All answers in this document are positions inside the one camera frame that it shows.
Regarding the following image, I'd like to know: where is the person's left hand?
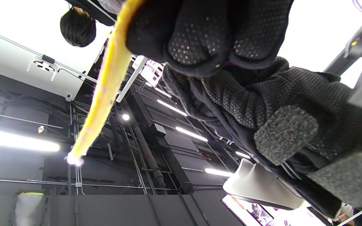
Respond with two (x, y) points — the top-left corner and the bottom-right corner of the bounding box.
(164, 56), (362, 217)

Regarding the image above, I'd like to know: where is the person's right hand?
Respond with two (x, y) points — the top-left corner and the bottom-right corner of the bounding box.
(126, 0), (294, 77)

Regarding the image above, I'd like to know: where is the yellow felt square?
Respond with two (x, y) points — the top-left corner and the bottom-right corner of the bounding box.
(67, 0), (144, 166)

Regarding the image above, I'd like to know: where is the long ceiling light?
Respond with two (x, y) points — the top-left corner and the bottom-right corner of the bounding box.
(156, 99), (188, 116)
(175, 126), (208, 142)
(0, 129), (60, 153)

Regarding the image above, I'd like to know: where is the white wall-mounted tracking camera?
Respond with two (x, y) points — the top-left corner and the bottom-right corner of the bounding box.
(27, 55), (59, 81)

